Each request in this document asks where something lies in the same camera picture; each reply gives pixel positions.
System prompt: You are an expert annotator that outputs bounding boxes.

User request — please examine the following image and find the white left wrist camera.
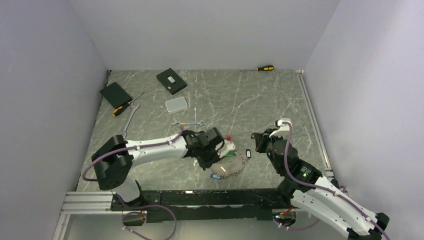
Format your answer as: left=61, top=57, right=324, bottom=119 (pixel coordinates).
left=216, top=135, right=236, bottom=159

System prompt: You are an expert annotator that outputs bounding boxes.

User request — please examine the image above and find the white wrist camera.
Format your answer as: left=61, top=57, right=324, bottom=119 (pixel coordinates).
left=216, top=135, right=236, bottom=159
left=269, top=118, right=291, bottom=138

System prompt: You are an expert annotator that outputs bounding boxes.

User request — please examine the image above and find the blue key tag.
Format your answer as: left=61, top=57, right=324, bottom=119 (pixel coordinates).
left=210, top=173, right=222, bottom=180

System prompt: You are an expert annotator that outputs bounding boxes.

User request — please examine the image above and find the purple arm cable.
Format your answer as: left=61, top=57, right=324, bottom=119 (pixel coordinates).
left=281, top=121, right=392, bottom=240
left=81, top=126, right=185, bottom=182

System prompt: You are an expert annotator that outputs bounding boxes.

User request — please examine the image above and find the yellow black screwdriver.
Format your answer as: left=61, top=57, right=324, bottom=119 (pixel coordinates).
left=112, top=92, right=144, bottom=117
left=241, top=65, right=275, bottom=72

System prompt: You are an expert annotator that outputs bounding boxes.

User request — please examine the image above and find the plain black box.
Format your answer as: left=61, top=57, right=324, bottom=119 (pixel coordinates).
left=99, top=82, right=132, bottom=109

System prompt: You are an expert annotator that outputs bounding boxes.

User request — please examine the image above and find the round metal keyring plate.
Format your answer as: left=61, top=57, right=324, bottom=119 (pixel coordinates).
left=209, top=153, right=248, bottom=179

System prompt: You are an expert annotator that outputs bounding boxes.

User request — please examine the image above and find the yellow black screwdriver left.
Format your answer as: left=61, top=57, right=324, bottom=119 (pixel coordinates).
left=112, top=92, right=144, bottom=117

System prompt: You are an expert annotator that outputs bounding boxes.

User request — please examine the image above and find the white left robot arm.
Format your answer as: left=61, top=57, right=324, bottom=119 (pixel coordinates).
left=88, top=127, right=236, bottom=210

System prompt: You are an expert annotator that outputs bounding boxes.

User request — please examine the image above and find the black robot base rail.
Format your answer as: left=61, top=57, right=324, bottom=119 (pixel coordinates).
left=110, top=188, right=291, bottom=223

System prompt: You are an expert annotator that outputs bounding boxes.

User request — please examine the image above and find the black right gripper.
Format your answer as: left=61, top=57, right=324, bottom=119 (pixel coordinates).
left=254, top=128, right=283, bottom=174

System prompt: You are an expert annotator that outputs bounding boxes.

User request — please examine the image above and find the clear plastic container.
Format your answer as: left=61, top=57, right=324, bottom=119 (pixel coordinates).
left=165, top=96, right=188, bottom=114

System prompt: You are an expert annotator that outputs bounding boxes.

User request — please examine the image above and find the yellow black screwdriver far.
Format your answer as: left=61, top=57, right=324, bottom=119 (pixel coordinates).
left=241, top=65, right=275, bottom=72

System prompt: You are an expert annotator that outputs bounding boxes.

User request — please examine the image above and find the large silver wrench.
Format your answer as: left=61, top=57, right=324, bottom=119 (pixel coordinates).
left=118, top=102, right=140, bottom=139

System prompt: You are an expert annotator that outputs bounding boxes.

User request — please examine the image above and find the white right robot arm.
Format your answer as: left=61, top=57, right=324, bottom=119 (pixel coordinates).
left=251, top=128, right=390, bottom=240

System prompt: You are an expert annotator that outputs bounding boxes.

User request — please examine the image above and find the small silver wrench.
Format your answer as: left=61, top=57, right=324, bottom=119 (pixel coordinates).
left=170, top=119, right=206, bottom=126

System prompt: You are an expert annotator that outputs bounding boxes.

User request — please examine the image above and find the black box with label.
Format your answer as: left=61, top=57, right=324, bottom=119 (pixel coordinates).
left=156, top=68, right=187, bottom=95

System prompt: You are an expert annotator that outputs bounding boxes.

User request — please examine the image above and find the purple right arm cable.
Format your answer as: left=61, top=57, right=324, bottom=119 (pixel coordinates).
left=281, top=121, right=392, bottom=240

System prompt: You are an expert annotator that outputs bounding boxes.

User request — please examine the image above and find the black key tag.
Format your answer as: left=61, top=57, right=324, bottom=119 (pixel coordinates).
left=245, top=149, right=252, bottom=159

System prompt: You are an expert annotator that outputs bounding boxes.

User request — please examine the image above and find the aluminium frame rail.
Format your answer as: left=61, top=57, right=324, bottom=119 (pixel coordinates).
left=52, top=69, right=362, bottom=240

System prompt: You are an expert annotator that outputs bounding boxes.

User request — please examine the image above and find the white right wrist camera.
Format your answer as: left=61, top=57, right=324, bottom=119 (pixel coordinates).
left=269, top=118, right=291, bottom=138

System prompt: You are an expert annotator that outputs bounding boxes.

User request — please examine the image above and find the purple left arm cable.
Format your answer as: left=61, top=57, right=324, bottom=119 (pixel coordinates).
left=81, top=126, right=185, bottom=182

